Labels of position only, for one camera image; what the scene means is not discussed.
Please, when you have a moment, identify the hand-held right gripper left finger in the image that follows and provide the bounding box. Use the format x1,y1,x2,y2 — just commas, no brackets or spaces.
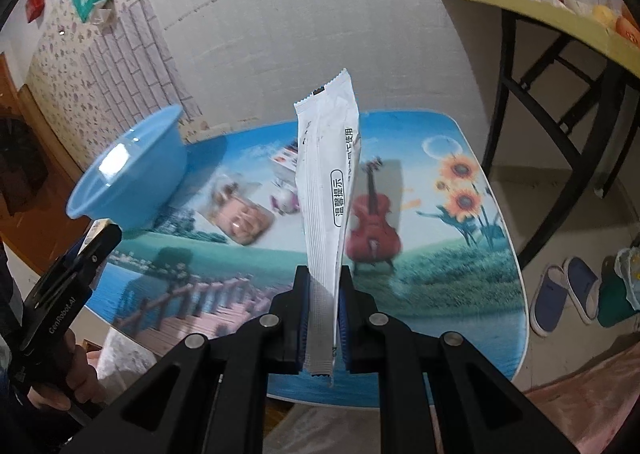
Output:
92,265,313,454

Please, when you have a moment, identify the pink blister packet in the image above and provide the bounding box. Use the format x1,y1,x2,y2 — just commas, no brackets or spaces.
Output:
207,184,277,247

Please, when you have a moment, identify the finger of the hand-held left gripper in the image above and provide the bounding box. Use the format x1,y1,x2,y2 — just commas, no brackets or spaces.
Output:
75,220,124,279

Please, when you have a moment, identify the blue plastic bowl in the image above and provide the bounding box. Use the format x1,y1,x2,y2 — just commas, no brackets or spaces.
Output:
66,104,189,239

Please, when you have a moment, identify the small white card box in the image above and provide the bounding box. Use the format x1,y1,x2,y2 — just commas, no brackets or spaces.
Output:
270,140,301,185

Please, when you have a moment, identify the small round purple packet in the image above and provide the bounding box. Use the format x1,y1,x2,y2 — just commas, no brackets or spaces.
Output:
270,185,301,215

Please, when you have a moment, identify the scenic printed table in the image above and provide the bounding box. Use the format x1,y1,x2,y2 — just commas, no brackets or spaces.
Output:
82,108,530,410

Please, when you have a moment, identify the grey brick wall sticker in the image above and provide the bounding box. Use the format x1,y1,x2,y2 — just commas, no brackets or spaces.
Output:
102,0,202,121

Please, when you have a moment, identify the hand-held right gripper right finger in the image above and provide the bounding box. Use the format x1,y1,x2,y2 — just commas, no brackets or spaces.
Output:
336,266,556,454

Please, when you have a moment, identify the white sachet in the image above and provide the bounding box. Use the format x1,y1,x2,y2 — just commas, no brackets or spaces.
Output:
293,68,362,388

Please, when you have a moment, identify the wooden door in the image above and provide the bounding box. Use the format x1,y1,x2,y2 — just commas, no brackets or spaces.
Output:
0,51,87,279

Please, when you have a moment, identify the yellow folding table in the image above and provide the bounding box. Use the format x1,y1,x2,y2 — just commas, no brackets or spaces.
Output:
437,0,640,271

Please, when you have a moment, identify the floral cloth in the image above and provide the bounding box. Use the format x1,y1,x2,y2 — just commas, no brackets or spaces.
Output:
97,326,173,397

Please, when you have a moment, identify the person's left hand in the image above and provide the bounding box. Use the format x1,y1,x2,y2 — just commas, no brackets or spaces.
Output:
29,329,108,416

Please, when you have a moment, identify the white wall holder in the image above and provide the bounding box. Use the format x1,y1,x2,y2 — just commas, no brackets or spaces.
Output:
84,8,117,30

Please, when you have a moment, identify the dark hanging jacket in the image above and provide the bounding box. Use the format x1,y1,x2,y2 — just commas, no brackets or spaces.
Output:
0,106,49,215

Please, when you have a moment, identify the pale bin bag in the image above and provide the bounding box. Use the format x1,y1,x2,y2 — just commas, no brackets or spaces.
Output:
615,246,640,311

